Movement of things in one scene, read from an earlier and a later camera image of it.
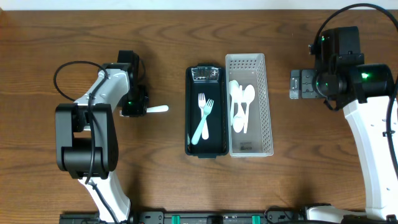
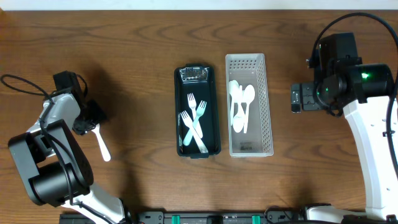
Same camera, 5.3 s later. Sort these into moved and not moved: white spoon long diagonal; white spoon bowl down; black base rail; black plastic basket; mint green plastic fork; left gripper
Moved: left gripper; black plastic basket; mint green plastic fork
Not moved: white spoon long diagonal; black base rail; white spoon bowl down
